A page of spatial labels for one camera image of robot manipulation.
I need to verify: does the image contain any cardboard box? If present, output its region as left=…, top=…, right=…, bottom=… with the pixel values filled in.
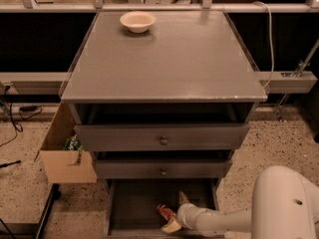
left=39, top=104, right=97, bottom=183

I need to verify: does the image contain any white bowl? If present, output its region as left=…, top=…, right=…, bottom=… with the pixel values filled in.
left=120, top=11, right=157, bottom=33

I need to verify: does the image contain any brass middle drawer knob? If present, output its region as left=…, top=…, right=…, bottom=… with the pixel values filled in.
left=160, top=168, right=167, bottom=176

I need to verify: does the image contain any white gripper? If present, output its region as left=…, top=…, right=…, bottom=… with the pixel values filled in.
left=161, top=191, right=205, bottom=233

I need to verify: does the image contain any white cable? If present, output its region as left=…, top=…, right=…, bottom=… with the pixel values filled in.
left=253, top=1, right=275, bottom=90

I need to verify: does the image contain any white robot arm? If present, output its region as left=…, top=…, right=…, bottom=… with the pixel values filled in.
left=157, top=166, right=319, bottom=239

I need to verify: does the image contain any black floor cable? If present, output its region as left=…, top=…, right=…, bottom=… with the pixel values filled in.
left=0, top=85, right=44, bottom=148

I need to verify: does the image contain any bottom grey open drawer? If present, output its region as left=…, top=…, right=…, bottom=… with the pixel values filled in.
left=104, top=178, right=218, bottom=239

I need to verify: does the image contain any red coke can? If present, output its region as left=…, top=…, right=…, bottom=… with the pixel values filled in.
left=157, top=204, right=175, bottom=221

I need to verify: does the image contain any brass drawer knob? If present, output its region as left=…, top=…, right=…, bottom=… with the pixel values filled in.
left=160, top=168, right=167, bottom=176
left=159, top=136, right=168, bottom=145

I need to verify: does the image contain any top grey drawer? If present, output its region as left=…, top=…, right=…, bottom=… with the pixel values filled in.
left=74, top=123, right=249, bottom=151

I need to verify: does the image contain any grey drawer cabinet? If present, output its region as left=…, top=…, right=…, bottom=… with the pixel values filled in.
left=59, top=10, right=269, bottom=239

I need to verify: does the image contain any middle grey drawer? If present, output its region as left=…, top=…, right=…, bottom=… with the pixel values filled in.
left=95, top=159, right=232, bottom=179

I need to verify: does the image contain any brass top drawer knob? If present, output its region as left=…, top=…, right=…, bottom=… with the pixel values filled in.
left=159, top=136, right=168, bottom=145

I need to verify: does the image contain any black metal floor frame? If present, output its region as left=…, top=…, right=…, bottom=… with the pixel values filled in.
left=0, top=183, right=61, bottom=239

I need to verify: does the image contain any green chip bag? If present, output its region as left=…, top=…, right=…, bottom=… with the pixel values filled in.
left=64, top=135, right=83, bottom=151

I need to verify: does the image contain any metal rail beam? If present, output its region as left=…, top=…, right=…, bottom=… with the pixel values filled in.
left=0, top=71, right=318, bottom=95

